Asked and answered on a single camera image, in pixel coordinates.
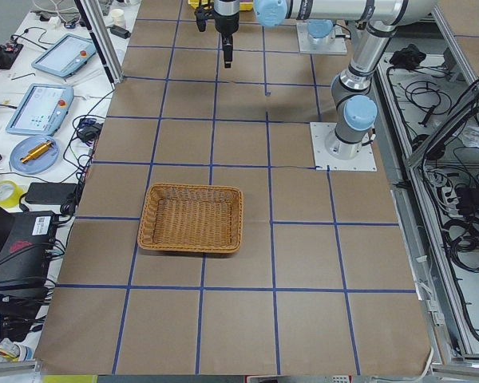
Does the brown wicker basket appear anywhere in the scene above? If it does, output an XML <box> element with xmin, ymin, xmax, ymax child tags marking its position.
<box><xmin>137</xmin><ymin>183</ymin><xmax>243</xmax><ymax>254</ymax></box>

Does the blue plate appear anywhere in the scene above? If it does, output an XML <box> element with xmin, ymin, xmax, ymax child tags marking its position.
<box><xmin>9</xmin><ymin>135</ymin><xmax>60</xmax><ymax>175</ymax></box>

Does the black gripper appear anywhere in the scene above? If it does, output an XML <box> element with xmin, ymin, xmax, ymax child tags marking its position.
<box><xmin>214</xmin><ymin>0</ymin><xmax>240</xmax><ymax>68</ymax></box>

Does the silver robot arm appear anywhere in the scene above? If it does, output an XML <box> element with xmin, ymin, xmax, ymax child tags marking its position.
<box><xmin>253</xmin><ymin>0</ymin><xmax>437</xmax><ymax>160</ymax></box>
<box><xmin>306</xmin><ymin>19</ymin><xmax>336</xmax><ymax>45</ymax></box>

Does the black computer box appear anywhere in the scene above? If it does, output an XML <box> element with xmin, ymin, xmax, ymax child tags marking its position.
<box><xmin>0</xmin><ymin>207</ymin><xmax>57</xmax><ymax>291</ymax></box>

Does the black power adapter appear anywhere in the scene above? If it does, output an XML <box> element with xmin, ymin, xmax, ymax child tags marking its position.
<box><xmin>25</xmin><ymin>183</ymin><xmax>77</xmax><ymax>205</ymax></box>

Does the lower teach pendant tablet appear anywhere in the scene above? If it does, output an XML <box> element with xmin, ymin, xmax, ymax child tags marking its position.
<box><xmin>6</xmin><ymin>84</ymin><xmax>74</xmax><ymax>136</ymax></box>

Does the teach pendant tablet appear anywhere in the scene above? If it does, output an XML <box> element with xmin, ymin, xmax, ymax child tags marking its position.
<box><xmin>31</xmin><ymin>34</ymin><xmax>97</xmax><ymax>78</ymax></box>
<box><xmin>6</xmin><ymin>84</ymin><xmax>74</xmax><ymax>136</ymax></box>

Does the yellow tape roll on desk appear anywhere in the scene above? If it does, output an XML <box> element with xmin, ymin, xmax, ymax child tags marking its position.
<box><xmin>0</xmin><ymin>180</ymin><xmax>24</xmax><ymax>208</ymax></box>

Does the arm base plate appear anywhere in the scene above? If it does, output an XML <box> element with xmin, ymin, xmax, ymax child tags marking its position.
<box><xmin>310</xmin><ymin>122</ymin><xmax>377</xmax><ymax>172</ymax></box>
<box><xmin>296</xmin><ymin>20</ymin><xmax>347</xmax><ymax>56</ymax></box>

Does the upper teach pendant tablet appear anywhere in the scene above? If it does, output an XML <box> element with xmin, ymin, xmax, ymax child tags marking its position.
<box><xmin>31</xmin><ymin>34</ymin><xmax>97</xmax><ymax>78</ymax></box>

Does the aluminium frame post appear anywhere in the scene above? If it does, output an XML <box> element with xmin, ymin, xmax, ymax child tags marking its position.
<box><xmin>75</xmin><ymin>0</ymin><xmax>124</xmax><ymax>85</ymax></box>

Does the brass cylinder part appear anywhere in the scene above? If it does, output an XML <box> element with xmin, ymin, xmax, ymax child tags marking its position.
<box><xmin>21</xmin><ymin>140</ymin><xmax>53</xmax><ymax>164</ymax></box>

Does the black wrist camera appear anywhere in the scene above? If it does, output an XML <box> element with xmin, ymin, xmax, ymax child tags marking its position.
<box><xmin>194</xmin><ymin>1</ymin><xmax>214</xmax><ymax>32</ymax></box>

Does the white paper cup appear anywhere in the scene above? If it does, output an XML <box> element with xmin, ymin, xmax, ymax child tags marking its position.
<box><xmin>109</xmin><ymin>8</ymin><xmax>126</xmax><ymax>28</ymax></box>

